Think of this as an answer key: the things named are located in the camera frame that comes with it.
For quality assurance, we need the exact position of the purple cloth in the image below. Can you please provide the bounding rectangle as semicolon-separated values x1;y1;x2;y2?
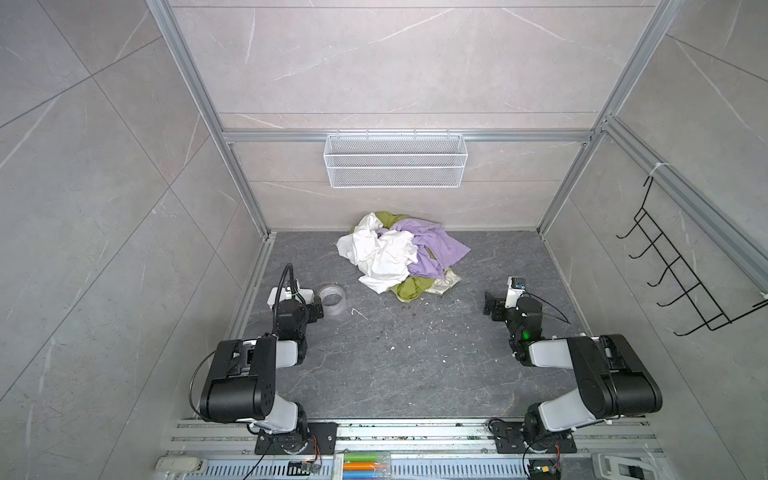
377;218;471;279

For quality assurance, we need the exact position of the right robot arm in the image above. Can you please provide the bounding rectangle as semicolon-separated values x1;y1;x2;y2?
483;292;663;454

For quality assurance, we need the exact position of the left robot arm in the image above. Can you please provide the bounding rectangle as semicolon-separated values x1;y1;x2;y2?
188;263;323;454

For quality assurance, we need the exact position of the beige patterned cloth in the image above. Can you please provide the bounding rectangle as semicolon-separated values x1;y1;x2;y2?
425;268;462;296

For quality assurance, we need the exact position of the white cloth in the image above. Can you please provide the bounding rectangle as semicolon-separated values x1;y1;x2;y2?
335;211;419;295

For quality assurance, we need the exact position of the olive green cloth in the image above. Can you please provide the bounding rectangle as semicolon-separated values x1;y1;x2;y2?
350;210;437;304

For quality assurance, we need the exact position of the clear tape roll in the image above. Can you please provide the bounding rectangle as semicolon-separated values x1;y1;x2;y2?
318;284;348;317

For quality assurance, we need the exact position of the coloured marker pack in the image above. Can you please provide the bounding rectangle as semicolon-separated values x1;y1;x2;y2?
342;452;391;480

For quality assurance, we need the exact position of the white plastic holder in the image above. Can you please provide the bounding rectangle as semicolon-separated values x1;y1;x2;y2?
592;453;659;480

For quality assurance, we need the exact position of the white remote device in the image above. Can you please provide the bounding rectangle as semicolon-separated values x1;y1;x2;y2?
155;455;207;473

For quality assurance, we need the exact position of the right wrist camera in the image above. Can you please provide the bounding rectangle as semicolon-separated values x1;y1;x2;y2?
505;276;527;309

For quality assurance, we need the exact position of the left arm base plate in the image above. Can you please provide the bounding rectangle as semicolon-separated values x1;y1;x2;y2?
254;422;339;456

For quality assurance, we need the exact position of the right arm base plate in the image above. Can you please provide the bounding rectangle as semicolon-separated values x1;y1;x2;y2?
486;418;577;454

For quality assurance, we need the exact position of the white wire basket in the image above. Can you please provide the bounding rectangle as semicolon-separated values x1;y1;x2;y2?
323;133;468;189

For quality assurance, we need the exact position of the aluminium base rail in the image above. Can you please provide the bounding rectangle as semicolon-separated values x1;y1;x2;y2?
161;418;676;479

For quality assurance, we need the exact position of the black wire hook rack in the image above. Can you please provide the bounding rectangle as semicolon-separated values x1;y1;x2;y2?
615;176;767;338

